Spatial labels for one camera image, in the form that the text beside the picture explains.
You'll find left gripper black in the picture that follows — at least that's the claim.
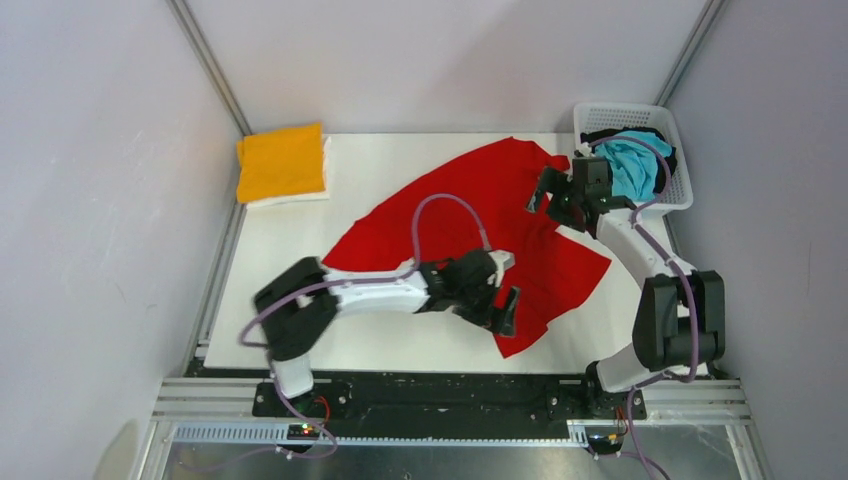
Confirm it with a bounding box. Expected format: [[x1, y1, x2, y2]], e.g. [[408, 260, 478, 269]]
[[453, 276, 519, 336]]

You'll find red t-shirt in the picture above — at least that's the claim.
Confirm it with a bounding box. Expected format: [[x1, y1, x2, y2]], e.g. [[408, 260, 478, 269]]
[[325, 137, 611, 358]]

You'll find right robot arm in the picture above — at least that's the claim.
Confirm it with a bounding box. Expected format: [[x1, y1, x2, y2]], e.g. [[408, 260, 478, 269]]
[[526, 157, 725, 418]]

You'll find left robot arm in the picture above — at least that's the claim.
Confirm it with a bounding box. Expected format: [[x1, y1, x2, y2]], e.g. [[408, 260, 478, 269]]
[[250, 248, 521, 416]]

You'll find light blue t-shirt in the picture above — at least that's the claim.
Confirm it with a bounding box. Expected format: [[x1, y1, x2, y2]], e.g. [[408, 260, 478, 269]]
[[582, 128, 677, 202]]

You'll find black t-shirt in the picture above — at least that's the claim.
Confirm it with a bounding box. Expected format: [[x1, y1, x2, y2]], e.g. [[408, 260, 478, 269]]
[[580, 127, 678, 197]]

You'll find white plastic basket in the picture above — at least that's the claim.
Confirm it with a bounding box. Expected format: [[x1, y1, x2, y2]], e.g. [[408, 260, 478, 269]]
[[573, 102, 694, 215]]

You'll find right controller board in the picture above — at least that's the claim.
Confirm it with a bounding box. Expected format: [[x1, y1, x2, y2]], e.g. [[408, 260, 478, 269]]
[[586, 434, 623, 457]]

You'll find controller board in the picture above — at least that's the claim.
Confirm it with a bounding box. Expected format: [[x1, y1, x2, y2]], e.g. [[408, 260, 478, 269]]
[[586, 434, 623, 457], [286, 423, 322, 441]]

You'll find folded white t-shirt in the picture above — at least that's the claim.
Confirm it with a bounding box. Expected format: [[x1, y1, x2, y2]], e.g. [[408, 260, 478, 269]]
[[245, 135, 333, 210]]

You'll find left controller board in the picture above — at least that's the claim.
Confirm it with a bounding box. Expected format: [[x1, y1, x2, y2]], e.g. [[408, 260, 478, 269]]
[[286, 423, 322, 441]]

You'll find folded orange t-shirt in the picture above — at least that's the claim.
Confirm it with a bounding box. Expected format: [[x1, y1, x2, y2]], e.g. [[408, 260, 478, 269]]
[[236, 123, 327, 204]]

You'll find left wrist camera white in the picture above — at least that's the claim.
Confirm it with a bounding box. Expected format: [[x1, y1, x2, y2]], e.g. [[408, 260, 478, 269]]
[[488, 250, 515, 288]]

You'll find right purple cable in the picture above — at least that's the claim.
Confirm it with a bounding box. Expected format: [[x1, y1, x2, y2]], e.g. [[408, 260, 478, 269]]
[[586, 135, 704, 478]]

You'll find purple cable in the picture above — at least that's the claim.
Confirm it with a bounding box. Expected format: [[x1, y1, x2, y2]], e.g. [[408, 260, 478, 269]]
[[586, 135, 704, 478], [238, 193, 495, 460]]

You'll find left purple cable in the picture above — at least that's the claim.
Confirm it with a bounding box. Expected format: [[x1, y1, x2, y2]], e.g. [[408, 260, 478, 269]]
[[238, 193, 495, 460]]

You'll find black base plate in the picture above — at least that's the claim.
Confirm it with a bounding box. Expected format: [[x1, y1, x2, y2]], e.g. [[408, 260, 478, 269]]
[[291, 371, 647, 440]]

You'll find aluminium frame rail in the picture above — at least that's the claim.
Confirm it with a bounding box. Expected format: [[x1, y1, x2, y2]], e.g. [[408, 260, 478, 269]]
[[150, 378, 754, 443]]

